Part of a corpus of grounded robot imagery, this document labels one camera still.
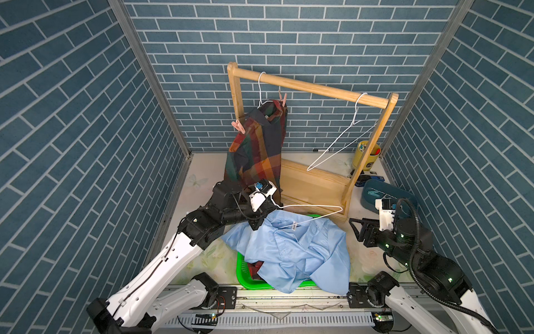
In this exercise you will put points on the blue black stapler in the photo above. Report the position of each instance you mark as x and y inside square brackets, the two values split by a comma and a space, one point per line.
[364, 178]

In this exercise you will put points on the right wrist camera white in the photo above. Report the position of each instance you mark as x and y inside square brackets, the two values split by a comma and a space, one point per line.
[387, 211]

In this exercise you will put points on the pink clothespin on sleeve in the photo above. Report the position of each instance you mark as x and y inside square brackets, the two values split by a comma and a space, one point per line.
[238, 126]

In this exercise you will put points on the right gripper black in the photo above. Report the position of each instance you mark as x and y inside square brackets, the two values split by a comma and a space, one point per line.
[368, 225]

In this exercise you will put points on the wooden clothes rack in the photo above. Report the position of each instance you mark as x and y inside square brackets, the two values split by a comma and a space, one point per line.
[317, 186]

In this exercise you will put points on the dark multicolour plaid shirt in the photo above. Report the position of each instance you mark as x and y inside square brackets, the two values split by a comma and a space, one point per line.
[256, 154]

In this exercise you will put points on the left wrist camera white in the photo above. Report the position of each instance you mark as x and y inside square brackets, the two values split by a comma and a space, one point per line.
[263, 193]

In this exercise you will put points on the teal storage box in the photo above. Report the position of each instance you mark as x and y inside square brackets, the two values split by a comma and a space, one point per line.
[374, 189]

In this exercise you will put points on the red black plaid shirt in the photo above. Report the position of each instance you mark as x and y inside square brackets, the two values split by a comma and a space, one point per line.
[253, 269]

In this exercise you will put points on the pink clothespin at collar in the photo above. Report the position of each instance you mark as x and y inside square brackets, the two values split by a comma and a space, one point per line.
[282, 99]

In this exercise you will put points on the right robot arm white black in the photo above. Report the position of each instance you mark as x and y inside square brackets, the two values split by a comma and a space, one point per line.
[401, 236]

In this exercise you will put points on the green plastic basket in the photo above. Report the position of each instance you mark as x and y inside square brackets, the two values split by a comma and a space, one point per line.
[246, 275]

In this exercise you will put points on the light blue shirt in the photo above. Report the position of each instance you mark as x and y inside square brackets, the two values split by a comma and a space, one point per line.
[334, 274]

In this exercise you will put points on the white wire hanger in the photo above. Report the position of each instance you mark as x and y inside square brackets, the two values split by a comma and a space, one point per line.
[339, 209]
[262, 99]
[320, 160]

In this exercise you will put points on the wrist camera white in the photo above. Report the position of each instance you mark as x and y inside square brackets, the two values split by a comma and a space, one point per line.
[263, 193]
[387, 211]

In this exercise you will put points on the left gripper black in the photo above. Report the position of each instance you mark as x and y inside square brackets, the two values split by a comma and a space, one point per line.
[257, 216]

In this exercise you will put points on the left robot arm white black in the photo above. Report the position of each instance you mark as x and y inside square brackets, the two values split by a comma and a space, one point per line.
[139, 306]

